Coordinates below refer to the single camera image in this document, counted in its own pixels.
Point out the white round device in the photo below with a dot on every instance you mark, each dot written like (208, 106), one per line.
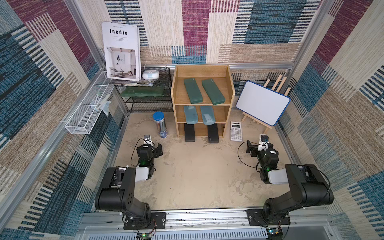
(150, 74)

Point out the green tray on rack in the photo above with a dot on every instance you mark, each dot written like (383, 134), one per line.
(142, 92)

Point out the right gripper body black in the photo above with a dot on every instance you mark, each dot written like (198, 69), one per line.
(250, 147)

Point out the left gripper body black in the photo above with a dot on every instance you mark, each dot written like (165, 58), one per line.
(155, 153)

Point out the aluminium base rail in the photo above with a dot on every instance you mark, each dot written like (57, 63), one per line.
(313, 223)

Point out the black wire rack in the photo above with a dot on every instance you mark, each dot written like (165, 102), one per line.
(152, 98)

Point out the Inedia magazine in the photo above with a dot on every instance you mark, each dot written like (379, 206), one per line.
(122, 51)

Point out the wooden three-tier shelf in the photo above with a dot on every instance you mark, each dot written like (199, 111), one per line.
(222, 76)

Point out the black pencil case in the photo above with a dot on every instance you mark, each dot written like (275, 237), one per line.
(189, 133)
(213, 134)

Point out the dark green pencil case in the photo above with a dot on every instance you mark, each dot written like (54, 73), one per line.
(193, 91)
(213, 92)

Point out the white wire basket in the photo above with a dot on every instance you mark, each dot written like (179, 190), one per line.
(88, 108)

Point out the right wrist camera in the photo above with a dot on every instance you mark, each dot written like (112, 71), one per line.
(263, 141)

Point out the wooden easel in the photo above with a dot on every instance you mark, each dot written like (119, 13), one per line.
(277, 84)

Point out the blue-lid metal canister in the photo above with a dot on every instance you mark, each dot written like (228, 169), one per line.
(159, 119)

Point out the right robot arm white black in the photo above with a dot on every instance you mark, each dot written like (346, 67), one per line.
(308, 186)

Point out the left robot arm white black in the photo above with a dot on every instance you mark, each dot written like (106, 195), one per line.
(116, 192)

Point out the blue-framed whiteboard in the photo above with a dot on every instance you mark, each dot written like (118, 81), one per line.
(263, 102)

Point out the light blue pencil case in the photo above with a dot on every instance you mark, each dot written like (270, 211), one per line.
(208, 115)
(191, 115)

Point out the white calculator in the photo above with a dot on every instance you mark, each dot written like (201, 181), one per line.
(236, 132)

